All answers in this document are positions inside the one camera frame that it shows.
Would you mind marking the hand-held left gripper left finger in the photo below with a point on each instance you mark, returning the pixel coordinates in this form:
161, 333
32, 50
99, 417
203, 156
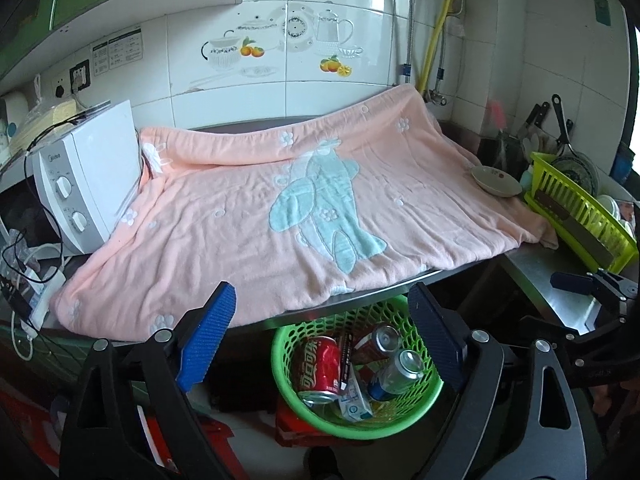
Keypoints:
207, 335

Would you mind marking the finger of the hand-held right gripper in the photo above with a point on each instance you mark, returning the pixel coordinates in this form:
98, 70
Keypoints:
550, 327
570, 281

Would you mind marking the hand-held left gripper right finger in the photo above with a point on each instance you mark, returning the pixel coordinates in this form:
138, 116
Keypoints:
435, 335

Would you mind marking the blue and silver can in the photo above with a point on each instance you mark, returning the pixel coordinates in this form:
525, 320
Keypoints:
395, 377

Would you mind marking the dark red drink can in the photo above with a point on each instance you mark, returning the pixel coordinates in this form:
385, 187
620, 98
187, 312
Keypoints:
370, 350

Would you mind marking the green plastic basket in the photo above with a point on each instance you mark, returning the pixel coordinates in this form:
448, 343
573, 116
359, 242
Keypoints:
395, 425

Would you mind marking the white milk carton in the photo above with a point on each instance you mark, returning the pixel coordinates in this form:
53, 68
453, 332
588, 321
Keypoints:
356, 405

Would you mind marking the red soda can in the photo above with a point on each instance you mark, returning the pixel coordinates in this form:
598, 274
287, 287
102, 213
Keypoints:
317, 367

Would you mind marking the kitchen cleaver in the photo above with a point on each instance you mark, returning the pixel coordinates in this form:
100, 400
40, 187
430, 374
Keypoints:
580, 232

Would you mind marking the lime green dish rack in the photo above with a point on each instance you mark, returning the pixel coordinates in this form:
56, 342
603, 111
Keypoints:
590, 215

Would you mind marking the stack of white bowls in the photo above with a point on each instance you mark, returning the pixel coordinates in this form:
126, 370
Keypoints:
612, 206

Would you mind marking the pink bunny blanket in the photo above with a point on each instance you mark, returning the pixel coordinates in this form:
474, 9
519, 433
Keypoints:
200, 240

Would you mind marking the small pale bottle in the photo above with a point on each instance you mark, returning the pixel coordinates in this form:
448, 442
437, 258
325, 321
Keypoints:
526, 180

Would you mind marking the blue patterned plate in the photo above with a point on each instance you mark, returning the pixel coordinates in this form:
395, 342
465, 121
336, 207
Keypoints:
577, 170

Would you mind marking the ceramic bowl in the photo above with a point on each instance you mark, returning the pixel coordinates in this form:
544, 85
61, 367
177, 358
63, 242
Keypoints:
495, 180

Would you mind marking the blue container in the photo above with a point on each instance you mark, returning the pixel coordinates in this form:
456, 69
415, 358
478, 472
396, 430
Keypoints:
625, 160

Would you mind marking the dark utensil holder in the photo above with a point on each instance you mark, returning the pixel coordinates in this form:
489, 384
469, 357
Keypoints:
500, 152

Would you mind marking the white power strip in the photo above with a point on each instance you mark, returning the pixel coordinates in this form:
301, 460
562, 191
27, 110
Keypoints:
42, 305

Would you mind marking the black shoe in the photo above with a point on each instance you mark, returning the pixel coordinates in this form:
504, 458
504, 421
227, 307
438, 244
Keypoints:
322, 462

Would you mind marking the pink brush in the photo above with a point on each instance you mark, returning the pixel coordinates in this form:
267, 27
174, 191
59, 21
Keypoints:
497, 112

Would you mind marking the white toaster oven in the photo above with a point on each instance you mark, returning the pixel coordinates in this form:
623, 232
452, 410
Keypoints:
100, 160

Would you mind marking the microwave oven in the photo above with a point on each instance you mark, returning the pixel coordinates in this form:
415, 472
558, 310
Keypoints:
20, 220

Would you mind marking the grey pipe with valve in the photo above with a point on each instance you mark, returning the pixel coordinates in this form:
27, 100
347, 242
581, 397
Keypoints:
441, 77

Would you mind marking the beige food container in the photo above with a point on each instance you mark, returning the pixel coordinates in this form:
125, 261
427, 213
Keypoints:
45, 120

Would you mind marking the white kettle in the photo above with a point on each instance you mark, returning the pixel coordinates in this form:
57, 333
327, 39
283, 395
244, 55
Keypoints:
15, 112

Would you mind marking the white instruction label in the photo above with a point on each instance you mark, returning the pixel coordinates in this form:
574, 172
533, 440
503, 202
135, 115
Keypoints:
117, 52

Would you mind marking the green wall sticker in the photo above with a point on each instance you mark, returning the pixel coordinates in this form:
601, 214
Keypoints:
601, 10

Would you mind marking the black wall socket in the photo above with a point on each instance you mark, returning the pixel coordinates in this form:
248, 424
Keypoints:
80, 76

